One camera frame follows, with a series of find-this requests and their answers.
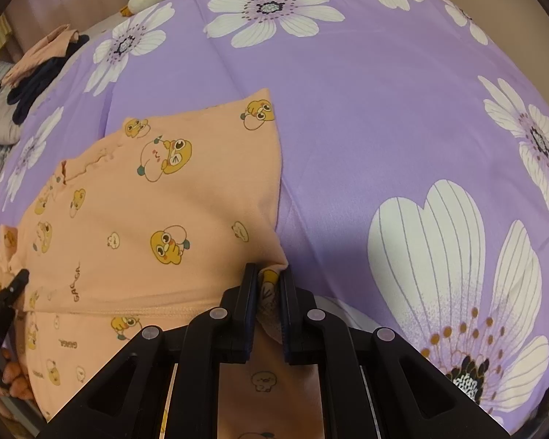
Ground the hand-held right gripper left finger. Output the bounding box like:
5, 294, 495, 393
41, 263, 259, 439

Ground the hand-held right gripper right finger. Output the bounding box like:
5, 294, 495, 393
280, 269, 508, 439

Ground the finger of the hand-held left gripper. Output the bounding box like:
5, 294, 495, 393
0, 269, 30, 376

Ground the orange cartoon print garment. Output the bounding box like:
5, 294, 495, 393
0, 87, 325, 439

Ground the person's left hand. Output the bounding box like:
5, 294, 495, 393
0, 352, 35, 403

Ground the navy blue cloth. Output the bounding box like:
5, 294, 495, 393
7, 42, 76, 125

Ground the purple floral blanket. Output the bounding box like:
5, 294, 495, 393
0, 0, 549, 431

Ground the peach folded cloth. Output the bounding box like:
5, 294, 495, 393
2, 24, 91, 87

